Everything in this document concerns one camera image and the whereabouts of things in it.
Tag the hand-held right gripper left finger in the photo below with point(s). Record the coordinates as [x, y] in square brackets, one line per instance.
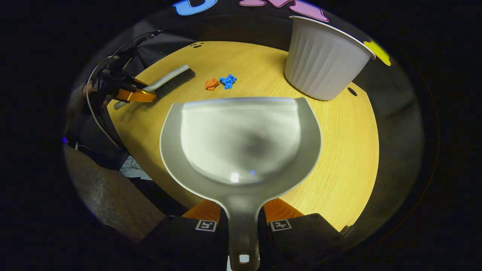
[180, 237]

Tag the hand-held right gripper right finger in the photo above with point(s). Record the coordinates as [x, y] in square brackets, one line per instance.
[301, 237]

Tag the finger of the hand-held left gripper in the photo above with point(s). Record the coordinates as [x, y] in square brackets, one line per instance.
[124, 82]
[139, 96]

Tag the small grey broom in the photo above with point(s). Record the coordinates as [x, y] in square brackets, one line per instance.
[169, 82]

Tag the orange paper scrap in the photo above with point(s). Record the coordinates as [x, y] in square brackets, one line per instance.
[211, 84]

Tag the blue paper scrap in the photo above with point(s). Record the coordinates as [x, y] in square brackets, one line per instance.
[228, 81]

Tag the grey plastic dustpan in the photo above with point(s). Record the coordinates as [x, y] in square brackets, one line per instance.
[241, 143]

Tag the white ribbed garbage bin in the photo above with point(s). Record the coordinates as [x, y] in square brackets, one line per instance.
[324, 64]

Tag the person's grey knit clothing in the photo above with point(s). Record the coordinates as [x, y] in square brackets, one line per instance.
[113, 195]

